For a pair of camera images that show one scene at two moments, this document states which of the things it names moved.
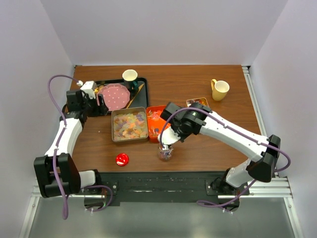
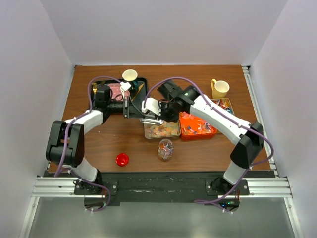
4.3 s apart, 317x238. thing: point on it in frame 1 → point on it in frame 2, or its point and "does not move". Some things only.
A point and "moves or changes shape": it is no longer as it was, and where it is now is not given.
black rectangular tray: (138, 97) does not move
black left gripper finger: (101, 100) → (133, 109)
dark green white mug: (130, 77) does not move
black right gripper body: (182, 134) → (170, 113)
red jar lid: (122, 159) does not move
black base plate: (164, 186) does not move
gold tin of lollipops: (202, 101) moves or changes shape
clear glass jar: (165, 151) does not move
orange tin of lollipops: (155, 124) moves or changes shape
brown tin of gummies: (129, 124) moves or changes shape
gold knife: (138, 89) does not move
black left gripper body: (92, 109) → (126, 110)
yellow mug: (220, 89) does not move
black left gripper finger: (103, 108) → (136, 115)
